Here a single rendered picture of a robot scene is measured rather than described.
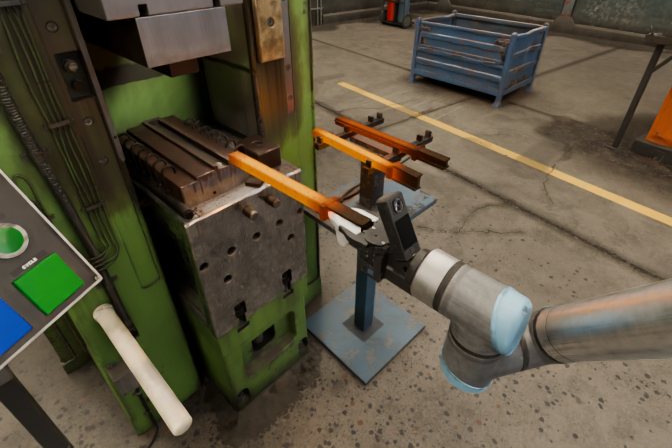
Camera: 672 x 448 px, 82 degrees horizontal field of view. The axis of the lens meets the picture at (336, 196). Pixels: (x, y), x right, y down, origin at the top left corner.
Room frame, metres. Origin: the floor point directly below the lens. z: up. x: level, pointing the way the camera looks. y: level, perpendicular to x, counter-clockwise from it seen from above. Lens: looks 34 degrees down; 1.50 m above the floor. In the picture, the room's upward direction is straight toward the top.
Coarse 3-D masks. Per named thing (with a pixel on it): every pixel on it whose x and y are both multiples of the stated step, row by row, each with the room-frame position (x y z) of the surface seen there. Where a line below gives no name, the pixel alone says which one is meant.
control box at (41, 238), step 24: (0, 192) 0.53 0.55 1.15; (0, 216) 0.50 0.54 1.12; (24, 216) 0.52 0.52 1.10; (24, 240) 0.49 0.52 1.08; (48, 240) 0.51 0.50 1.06; (0, 264) 0.44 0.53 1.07; (24, 264) 0.46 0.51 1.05; (72, 264) 0.50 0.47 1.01; (0, 288) 0.42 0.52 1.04; (24, 312) 0.41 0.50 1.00; (24, 336) 0.38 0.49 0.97; (0, 360) 0.34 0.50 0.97
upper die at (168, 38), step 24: (96, 24) 0.96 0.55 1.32; (120, 24) 0.85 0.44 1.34; (144, 24) 0.81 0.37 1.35; (168, 24) 0.84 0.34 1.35; (192, 24) 0.88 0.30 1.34; (216, 24) 0.92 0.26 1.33; (120, 48) 0.88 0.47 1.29; (144, 48) 0.80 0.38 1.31; (168, 48) 0.84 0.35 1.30; (192, 48) 0.87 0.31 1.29; (216, 48) 0.92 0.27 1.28
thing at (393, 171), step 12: (312, 132) 1.16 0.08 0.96; (324, 132) 1.14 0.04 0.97; (336, 144) 1.07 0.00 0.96; (348, 144) 1.06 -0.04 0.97; (360, 156) 1.00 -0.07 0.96; (372, 156) 0.98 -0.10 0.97; (384, 168) 0.93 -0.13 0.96; (396, 168) 0.90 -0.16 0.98; (408, 168) 0.89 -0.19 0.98; (396, 180) 0.90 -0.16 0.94; (408, 180) 0.87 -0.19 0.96
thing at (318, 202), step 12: (240, 156) 0.83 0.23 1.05; (252, 168) 0.77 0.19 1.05; (264, 168) 0.77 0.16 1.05; (264, 180) 0.74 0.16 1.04; (276, 180) 0.71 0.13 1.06; (288, 180) 0.71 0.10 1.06; (288, 192) 0.68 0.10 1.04; (300, 192) 0.66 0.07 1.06; (312, 192) 0.66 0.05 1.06; (312, 204) 0.63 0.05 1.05; (324, 204) 0.61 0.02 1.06; (336, 204) 0.61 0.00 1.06; (324, 216) 0.60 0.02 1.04; (348, 216) 0.57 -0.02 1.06; (360, 216) 0.57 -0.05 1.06
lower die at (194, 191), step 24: (168, 120) 1.19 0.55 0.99; (144, 144) 1.03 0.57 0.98; (168, 144) 1.02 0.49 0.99; (216, 144) 1.01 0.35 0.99; (144, 168) 0.95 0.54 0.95; (168, 168) 0.89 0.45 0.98; (192, 168) 0.88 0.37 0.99; (216, 168) 0.87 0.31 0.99; (240, 168) 0.92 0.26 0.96; (192, 192) 0.82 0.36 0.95; (216, 192) 0.86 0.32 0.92
